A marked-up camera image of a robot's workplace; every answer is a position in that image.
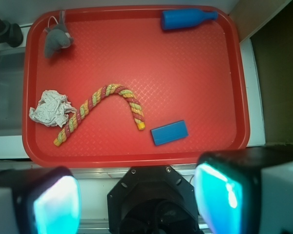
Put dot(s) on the red plastic tray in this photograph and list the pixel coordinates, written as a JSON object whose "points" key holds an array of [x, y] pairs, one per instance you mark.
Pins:
{"points": [[194, 74]]}

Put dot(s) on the blue plastic bottle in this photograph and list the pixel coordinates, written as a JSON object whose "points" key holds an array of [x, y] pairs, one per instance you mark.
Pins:
{"points": [[185, 18]]}

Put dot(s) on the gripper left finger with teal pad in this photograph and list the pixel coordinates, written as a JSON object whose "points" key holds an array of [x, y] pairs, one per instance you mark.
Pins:
{"points": [[39, 201]]}

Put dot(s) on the grey toy faucet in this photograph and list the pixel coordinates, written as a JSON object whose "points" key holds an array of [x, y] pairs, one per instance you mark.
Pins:
{"points": [[10, 33]]}

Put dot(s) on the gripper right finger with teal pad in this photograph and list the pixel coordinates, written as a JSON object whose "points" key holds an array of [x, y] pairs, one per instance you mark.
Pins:
{"points": [[247, 191]]}

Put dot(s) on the brown cardboard panel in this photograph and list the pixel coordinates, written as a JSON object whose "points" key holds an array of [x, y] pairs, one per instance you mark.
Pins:
{"points": [[265, 29]]}

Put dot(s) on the blue rectangular block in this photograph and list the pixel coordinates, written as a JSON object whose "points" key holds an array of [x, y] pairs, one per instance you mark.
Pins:
{"points": [[169, 133]]}

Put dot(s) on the grey toy sink basin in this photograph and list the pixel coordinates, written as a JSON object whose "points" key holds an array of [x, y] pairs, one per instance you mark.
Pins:
{"points": [[11, 91]]}

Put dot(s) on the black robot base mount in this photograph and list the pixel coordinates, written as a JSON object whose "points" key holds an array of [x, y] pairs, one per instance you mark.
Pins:
{"points": [[152, 200]]}

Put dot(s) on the grey plush dolphin toy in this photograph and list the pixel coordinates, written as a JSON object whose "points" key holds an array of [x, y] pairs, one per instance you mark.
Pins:
{"points": [[57, 35]]}

